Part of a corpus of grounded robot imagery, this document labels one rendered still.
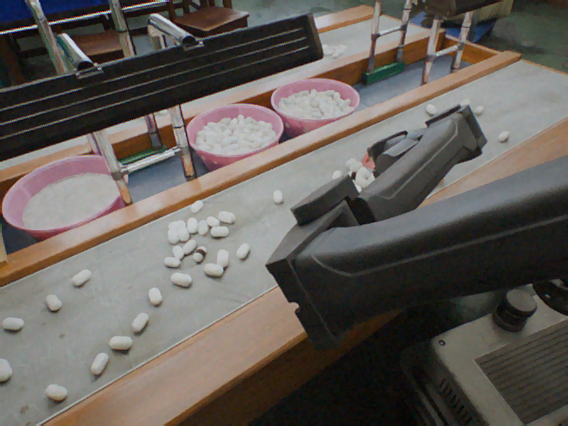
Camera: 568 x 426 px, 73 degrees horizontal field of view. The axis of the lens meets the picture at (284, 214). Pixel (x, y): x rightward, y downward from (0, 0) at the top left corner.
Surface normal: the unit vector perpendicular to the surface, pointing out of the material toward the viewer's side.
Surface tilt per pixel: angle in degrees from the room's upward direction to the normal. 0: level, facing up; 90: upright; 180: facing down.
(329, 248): 31
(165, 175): 0
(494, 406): 0
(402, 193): 47
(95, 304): 0
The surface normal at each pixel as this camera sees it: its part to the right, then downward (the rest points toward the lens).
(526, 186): -0.52, -0.84
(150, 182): -0.03, -0.73
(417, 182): 0.62, -0.26
